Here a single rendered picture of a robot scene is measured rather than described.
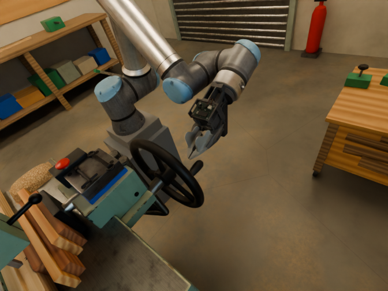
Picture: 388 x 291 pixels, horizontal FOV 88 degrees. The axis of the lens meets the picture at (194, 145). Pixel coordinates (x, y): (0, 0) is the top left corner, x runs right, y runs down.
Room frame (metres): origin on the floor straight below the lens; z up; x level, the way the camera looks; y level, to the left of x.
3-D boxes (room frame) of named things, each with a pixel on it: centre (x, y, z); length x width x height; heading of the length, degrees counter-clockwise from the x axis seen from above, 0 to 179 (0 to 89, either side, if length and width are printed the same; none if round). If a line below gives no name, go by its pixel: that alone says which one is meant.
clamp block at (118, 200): (0.33, 0.24, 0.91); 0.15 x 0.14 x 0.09; 41
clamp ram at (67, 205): (0.29, 0.29, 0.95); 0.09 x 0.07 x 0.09; 41
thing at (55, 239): (0.27, 0.35, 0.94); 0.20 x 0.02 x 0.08; 41
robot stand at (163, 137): (1.00, 0.33, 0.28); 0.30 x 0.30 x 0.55; 37
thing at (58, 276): (0.22, 0.35, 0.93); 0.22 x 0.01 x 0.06; 41
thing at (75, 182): (0.33, 0.25, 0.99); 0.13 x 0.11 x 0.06; 41
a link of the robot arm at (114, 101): (1.01, 0.32, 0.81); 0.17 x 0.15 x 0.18; 126
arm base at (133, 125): (1.00, 0.33, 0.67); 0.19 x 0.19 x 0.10
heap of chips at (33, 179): (0.45, 0.49, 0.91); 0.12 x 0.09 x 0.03; 131
